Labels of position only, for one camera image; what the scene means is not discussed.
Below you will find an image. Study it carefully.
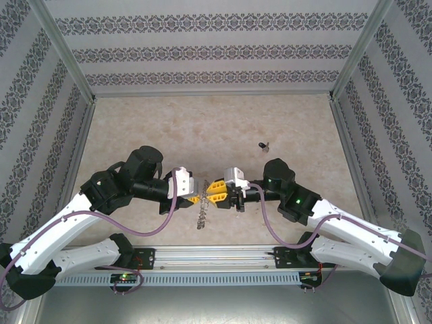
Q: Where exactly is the grey metal sheet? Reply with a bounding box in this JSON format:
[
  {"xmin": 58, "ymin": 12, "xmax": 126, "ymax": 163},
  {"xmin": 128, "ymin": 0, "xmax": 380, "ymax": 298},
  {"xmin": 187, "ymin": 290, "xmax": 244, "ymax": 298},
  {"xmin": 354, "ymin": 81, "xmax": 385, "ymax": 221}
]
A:
[{"xmin": 33, "ymin": 285, "xmax": 406, "ymax": 324}]

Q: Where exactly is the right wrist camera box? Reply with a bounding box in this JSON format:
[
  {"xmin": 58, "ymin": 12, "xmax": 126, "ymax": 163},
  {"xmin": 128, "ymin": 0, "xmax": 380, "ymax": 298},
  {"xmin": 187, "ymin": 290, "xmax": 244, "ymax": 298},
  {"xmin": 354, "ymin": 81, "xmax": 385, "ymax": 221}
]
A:
[{"xmin": 223, "ymin": 167, "xmax": 251, "ymax": 189}]

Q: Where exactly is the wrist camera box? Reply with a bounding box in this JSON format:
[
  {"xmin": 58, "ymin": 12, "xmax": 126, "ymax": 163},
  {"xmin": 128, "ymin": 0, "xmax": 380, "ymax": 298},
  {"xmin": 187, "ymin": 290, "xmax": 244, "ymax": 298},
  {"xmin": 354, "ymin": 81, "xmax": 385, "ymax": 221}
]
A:
[
  {"xmin": 167, "ymin": 166, "xmax": 197, "ymax": 199},
  {"xmin": 223, "ymin": 167, "xmax": 251, "ymax": 189}
]

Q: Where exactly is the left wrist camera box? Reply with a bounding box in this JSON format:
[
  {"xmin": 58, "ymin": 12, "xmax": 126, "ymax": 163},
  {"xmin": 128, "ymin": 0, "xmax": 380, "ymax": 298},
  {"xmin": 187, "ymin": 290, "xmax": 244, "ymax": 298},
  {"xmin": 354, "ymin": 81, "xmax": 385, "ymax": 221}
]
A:
[{"xmin": 167, "ymin": 166, "xmax": 197, "ymax": 199}]

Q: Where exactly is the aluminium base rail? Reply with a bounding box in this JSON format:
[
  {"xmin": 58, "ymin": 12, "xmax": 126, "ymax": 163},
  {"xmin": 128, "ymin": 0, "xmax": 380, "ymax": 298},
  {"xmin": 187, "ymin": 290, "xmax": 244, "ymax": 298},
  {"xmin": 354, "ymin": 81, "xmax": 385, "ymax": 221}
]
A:
[{"xmin": 60, "ymin": 245, "xmax": 342, "ymax": 271}]

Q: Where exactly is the aluminium side rail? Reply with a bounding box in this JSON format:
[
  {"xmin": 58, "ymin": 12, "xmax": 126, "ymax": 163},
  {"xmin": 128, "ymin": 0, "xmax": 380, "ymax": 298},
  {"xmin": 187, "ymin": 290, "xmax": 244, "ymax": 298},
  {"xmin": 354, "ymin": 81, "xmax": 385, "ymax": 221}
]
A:
[
  {"xmin": 329, "ymin": 99, "xmax": 374, "ymax": 220},
  {"xmin": 63, "ymin": 101, "xmax": 97, "ymax": 207}
]

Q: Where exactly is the slotted grey cable duct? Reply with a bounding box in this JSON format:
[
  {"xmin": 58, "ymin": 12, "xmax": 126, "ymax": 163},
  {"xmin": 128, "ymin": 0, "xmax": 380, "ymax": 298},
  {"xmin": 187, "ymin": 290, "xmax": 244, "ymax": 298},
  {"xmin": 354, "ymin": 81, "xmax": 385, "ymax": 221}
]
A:
[{"xmin": 53, "ymin": 271, "xmax": 302, "ymax": 288}]

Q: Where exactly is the aluminium back rail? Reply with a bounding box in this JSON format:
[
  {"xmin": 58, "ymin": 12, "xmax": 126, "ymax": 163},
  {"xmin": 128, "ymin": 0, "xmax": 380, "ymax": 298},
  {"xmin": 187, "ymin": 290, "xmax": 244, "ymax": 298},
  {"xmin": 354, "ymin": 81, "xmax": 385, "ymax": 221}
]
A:
[{"xmin": 92, "ymin": 90, "xmax": 335, "ymax": 99}]

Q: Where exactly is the aluminium corner post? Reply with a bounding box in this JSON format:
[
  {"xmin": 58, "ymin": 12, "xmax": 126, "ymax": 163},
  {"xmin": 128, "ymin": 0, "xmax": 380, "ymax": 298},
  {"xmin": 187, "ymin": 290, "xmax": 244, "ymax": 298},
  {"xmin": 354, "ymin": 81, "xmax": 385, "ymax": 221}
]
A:
[
  {"xmin": 28, "ymin": 0, "xmax": 97, "ymax": 102},
  {"xmin": 329, "ymin": 0, "xmax": 396, "ymax": 101}
]

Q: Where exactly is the aluminium frame bar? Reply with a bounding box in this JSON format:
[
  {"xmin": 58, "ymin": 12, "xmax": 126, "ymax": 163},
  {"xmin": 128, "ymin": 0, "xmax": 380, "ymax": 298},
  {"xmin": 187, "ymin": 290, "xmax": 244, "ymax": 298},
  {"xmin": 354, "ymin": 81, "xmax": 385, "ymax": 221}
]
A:
[
  {"xmin": 20, "ymin": 296, "xmax": 45, "ymax": 324},
  {"xmin": 387, "ymin": 293, "xmax": 418, "ymax": 324}
]

